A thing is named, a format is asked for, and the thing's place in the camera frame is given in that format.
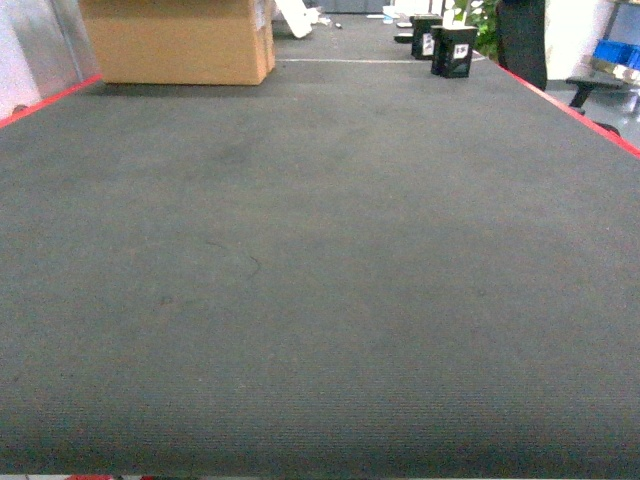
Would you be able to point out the grey felt table mat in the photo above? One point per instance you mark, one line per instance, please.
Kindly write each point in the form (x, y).
(355, 269)

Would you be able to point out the black box with label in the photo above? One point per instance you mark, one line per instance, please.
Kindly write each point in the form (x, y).
(453, 50)
(423, 43)

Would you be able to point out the cardboard box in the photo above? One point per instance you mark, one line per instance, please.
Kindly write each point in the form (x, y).
(193, 42)

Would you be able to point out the potted green plant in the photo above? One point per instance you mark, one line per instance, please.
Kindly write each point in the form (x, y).
(482, 15)

